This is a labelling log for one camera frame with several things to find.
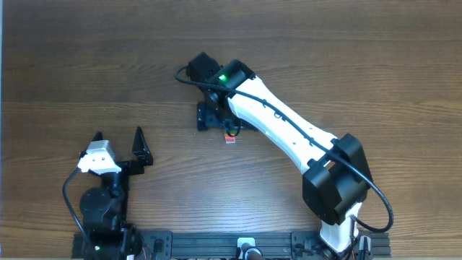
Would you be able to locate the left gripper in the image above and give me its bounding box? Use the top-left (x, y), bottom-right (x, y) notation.
top-left (79, 126), bottom-right (154, 176)

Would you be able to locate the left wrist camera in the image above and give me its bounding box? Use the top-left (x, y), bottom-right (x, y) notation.
top-left (77, 139), bottom-right (123, 176)

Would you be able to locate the black cable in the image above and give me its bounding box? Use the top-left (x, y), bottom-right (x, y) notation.
top-left (173, 65), bottom-right (395, 254)
top-left (62, 168), bottom-right (96, 260)

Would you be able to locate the mounting rail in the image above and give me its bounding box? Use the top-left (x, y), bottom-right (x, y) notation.
top-left (71, 230), bottom-right (393, 260)

